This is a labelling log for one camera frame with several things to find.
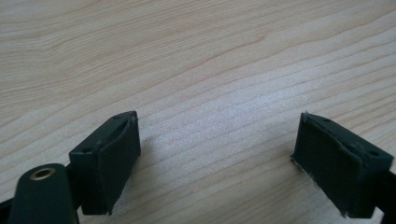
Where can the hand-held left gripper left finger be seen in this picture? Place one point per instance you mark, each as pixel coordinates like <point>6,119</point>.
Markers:
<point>106,161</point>

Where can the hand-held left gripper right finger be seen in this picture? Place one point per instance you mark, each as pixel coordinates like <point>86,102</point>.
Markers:
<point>336,168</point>

